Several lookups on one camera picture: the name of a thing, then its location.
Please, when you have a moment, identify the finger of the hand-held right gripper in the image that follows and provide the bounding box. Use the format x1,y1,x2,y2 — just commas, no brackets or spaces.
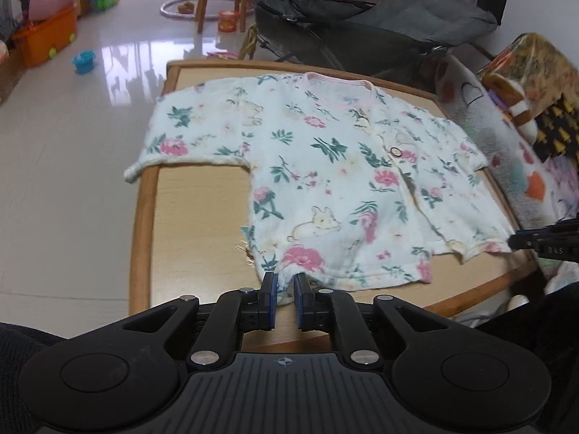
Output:
509,230,541,251

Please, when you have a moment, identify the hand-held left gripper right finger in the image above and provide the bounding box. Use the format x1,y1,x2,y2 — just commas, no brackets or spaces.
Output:
293,273,455,366

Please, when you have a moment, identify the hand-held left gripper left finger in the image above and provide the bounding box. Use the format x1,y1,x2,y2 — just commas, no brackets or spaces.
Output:
122,273,278,366

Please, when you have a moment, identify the white floral baby shirt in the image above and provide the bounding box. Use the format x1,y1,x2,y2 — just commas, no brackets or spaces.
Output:
123,71,514,308

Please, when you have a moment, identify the person's dark clothing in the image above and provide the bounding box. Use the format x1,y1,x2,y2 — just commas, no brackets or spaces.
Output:
0,280,579,434

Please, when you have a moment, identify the quilted heart-pattern blanket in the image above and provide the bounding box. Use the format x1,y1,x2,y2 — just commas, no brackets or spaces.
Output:
434,54,579,281

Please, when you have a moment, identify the black cushion yellow tree print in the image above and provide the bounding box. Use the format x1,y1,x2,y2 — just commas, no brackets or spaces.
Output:
534,99,579,163

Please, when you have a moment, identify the brown white plush toy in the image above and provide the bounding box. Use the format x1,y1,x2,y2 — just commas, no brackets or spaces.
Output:
482,72,539,143

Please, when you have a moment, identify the grey folding recliner chair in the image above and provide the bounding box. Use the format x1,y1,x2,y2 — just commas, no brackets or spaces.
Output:
253,0,498,86

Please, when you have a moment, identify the orange toy cup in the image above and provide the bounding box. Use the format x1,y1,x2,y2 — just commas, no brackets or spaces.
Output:
218,10,240,33

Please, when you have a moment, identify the blue toy bucket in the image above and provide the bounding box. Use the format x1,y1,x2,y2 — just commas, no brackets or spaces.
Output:
72,51,97,74

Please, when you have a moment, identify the hula hoop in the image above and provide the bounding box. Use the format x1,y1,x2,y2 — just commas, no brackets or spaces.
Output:
160,0,213,21

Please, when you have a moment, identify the orange wheeled storage bin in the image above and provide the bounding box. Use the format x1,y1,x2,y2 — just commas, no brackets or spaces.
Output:
12,4,79,68

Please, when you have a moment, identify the cardboard box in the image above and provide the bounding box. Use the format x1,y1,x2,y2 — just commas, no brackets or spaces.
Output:
0,50,28,100

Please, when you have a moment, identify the pink woven basket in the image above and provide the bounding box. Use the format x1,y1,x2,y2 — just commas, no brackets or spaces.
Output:
20,0,77,21

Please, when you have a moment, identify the tan fabric strap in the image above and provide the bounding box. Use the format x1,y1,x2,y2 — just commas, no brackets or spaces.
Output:
240,25,258,59

